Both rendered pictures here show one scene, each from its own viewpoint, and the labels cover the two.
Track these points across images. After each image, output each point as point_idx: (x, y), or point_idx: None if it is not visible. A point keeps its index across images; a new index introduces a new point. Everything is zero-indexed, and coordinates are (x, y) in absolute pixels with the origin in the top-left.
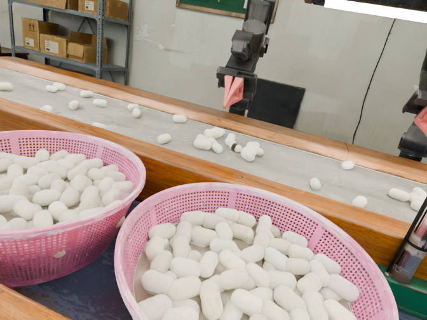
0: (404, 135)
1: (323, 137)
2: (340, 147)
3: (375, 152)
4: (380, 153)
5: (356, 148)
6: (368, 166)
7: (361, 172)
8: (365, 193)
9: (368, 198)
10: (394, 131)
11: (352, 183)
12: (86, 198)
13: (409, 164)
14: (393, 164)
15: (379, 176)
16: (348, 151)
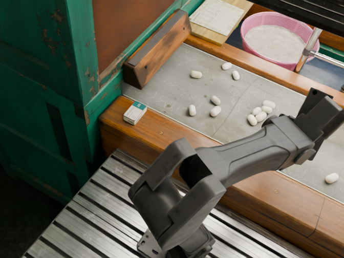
0: (211, 245)
1: (343, 239)
2: (331, 206)
3: (286, 202)
4: (281, 200)
5: (309, 208)
6: (303, 185)
7: (316, 175)
8: (332, 142)
9: (332, 137)
10: None
11: (336, 155)
12: None
13: (261, 178)
14: (283, 176)
15: (299, 171)
16: (324, 198)
